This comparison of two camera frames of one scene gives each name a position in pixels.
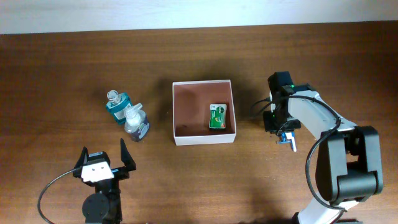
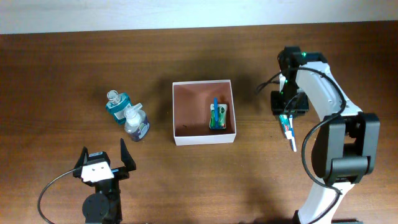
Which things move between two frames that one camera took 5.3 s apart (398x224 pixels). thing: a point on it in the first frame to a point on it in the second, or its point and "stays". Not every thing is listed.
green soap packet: x=218 y=116 stays
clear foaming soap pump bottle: x=137 y=125 stays
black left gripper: x=129 y=163 stays
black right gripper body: x=279 y=121 to x=293 y=101
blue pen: x=284 y=140 to x=216 y=112
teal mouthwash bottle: x=117 y=104 stays
